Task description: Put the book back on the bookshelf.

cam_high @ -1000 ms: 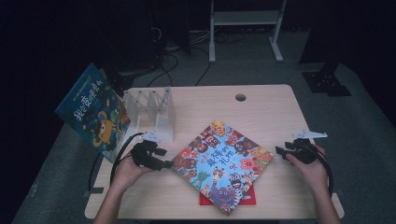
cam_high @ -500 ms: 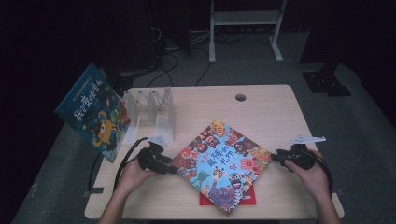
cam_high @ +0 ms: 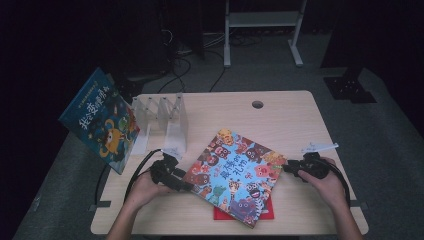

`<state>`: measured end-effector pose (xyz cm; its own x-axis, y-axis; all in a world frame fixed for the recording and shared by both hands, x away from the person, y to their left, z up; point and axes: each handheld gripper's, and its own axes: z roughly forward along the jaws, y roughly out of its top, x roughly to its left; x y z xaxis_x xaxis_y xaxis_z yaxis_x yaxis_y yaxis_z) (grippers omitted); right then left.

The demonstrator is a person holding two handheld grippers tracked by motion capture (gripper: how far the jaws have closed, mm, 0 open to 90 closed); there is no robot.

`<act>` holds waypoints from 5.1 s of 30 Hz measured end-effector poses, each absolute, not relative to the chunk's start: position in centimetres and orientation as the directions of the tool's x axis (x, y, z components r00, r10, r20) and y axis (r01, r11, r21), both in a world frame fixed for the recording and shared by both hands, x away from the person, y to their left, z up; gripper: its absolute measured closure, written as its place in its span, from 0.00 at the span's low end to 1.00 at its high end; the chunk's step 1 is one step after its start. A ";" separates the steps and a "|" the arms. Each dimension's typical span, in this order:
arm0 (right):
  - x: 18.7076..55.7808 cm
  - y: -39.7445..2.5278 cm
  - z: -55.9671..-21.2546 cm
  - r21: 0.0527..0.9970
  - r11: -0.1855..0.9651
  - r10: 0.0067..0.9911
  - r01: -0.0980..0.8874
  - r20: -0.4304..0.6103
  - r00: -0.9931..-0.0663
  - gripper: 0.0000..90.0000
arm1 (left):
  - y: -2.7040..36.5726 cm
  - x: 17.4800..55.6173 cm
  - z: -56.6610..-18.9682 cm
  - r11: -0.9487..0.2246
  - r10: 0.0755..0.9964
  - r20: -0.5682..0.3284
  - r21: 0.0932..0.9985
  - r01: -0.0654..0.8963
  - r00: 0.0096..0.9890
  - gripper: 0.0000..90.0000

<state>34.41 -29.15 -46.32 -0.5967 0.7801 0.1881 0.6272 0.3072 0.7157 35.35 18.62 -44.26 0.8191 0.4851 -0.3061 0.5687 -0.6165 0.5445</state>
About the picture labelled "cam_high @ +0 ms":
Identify clear acrylic book rack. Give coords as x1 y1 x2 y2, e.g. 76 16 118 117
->
128 92 190 161

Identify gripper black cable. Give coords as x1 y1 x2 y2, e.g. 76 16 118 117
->
123 148 163 204
319 158 352 208

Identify dark stand with base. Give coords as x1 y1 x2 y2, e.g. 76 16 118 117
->
109 0 169 105

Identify black stand with floor plate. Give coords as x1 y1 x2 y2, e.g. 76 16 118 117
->
319 0 378 104

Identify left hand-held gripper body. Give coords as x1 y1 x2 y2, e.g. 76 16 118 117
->
149 149 183 188

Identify red picture book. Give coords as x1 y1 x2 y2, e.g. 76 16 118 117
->
213 195 275 221

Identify blue monster picture book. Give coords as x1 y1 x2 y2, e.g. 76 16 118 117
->
58 67 141 175

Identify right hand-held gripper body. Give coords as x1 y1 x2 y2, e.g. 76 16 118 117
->
298 142 339 183

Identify person's right hand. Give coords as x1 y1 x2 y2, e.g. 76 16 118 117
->
298 158 348 210

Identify colourful animal picture book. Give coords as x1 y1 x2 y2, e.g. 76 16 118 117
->
182 128 288 229

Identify thin black table cable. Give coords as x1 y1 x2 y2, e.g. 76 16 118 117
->
94 164 111 205

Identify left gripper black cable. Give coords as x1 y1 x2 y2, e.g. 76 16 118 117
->
123 148 163 204

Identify black floor cables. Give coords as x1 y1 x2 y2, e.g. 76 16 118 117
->
156 29 254 94

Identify white metal stand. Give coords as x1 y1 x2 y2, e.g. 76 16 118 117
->
223 0 308 69

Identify person's left hand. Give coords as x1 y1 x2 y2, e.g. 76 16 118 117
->
128 171 174 209

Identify black tape piece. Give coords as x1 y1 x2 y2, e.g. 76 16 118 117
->
349 199 369 211
88 200 112 212

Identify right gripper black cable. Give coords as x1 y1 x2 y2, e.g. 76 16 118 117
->
319 158 352 208

